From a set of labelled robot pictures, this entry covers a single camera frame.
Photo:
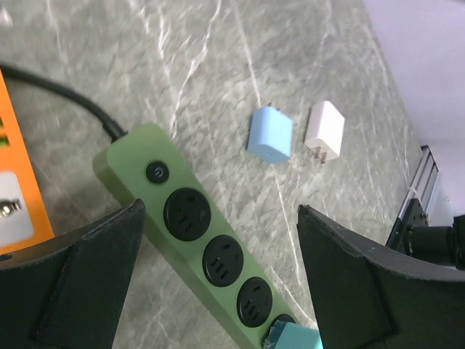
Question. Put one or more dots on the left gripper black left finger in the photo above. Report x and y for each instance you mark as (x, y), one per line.
(69, 291)

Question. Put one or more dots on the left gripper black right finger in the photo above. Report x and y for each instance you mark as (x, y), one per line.
(366, 295)

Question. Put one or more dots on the teal plug in strip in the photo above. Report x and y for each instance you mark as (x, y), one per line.
(287, 335)

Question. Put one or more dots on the white charger plug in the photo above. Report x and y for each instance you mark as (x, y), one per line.
(325, 131)

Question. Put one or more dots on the light blue charger plug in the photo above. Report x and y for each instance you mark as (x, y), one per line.
(270, 135)

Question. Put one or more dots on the orange power strip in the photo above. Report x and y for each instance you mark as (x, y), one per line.
(24, 219)

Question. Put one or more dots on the green power strip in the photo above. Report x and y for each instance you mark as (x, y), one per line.
(194, 237)

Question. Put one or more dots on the aluminium frame rail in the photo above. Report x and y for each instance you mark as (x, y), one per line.
(426, 202)

